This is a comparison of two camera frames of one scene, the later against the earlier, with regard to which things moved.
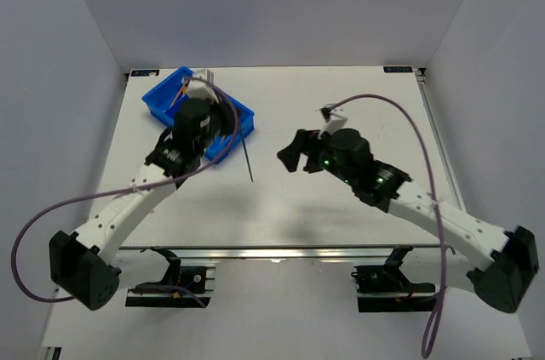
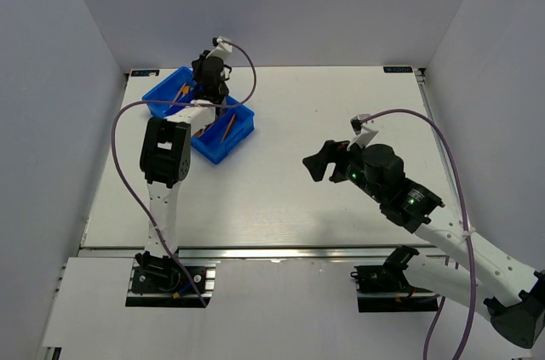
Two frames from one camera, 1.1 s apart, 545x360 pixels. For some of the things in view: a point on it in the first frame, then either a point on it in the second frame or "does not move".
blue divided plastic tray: [163, 99] does not move
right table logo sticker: [407, 69] does not move
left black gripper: [227, 116] → [197, 67]
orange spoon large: [182, 91] does not move
